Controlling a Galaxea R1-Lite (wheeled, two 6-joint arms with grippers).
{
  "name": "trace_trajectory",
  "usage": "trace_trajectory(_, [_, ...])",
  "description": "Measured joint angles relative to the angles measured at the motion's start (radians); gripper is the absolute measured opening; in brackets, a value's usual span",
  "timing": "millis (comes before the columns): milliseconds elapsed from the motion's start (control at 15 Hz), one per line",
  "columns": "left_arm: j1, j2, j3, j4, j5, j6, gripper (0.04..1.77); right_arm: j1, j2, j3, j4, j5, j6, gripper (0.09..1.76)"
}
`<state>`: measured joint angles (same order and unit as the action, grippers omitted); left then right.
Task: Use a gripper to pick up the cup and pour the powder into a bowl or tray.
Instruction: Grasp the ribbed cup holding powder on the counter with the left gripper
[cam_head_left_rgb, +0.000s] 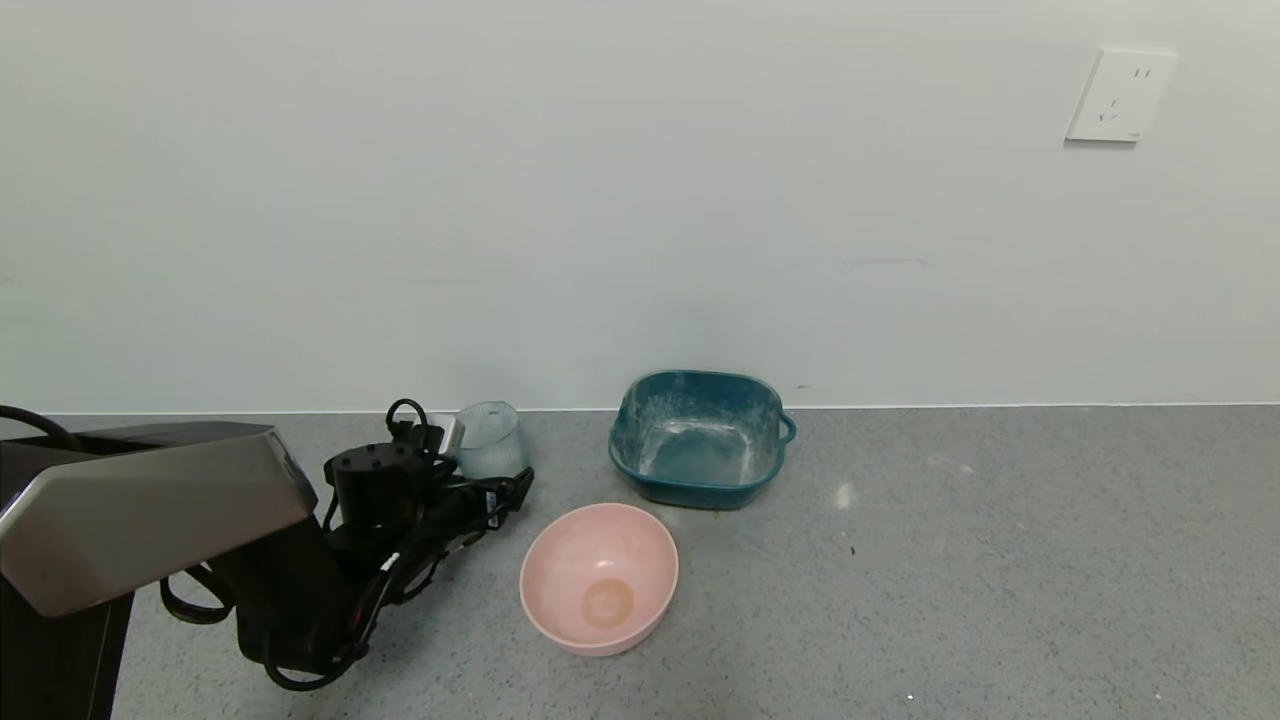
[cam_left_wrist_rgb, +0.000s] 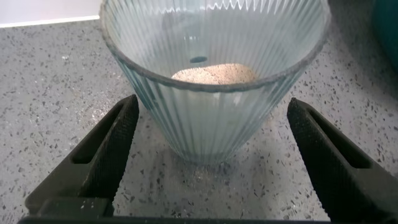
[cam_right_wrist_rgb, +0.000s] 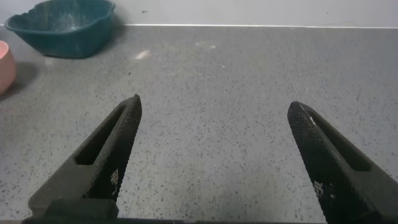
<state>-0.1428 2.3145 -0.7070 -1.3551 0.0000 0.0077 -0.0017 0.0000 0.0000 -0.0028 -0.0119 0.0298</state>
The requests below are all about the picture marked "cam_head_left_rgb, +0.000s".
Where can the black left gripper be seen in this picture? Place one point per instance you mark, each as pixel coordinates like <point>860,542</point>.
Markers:
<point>375,485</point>

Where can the pink plastic bowl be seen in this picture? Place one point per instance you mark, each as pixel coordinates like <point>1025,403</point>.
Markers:
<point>600,585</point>

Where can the white wall socket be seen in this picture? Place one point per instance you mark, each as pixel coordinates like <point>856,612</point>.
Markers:
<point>1120,95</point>

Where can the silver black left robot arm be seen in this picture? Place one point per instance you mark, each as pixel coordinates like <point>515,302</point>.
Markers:
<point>150,510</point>

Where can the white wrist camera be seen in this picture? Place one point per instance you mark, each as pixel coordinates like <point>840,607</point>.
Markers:
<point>452,432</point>

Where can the teal square plastic tray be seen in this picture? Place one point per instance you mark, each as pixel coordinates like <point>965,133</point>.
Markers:
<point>700,450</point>

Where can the translucent ribbed plastic cup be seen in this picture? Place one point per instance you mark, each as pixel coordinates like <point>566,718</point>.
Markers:
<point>495,445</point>

